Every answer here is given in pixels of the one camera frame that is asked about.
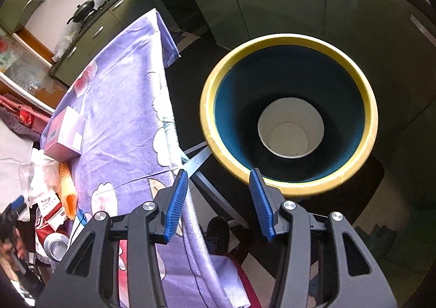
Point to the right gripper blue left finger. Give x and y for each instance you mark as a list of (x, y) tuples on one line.
[(173, 208)]

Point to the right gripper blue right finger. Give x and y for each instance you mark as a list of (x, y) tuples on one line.
[(263, 204)]

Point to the white paper bowl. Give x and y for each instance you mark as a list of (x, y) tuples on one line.
[(291, 128)]

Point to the orange foam fruit net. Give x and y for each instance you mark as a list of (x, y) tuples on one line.
[(67, 193)]

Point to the red crushed cola can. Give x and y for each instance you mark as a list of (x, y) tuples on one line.
[(50, 245)]

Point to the red white drink carton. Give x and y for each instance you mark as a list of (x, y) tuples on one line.
[(51, 209)]

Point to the pink purple cardboard box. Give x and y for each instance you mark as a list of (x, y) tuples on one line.
[(65, 136)]

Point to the yellow rimmed teal trash bin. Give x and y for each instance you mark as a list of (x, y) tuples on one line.
[(265, 69)]

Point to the green lower kitchen cabinets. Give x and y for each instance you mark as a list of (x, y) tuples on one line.
[(393, 41)]

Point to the crumpled white tissue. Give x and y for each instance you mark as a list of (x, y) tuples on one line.
[(38, 177)]

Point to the black wok with lid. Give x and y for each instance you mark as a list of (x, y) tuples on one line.
[(83, 11)]

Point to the gas stove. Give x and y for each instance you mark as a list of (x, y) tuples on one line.
[(100, 5)]

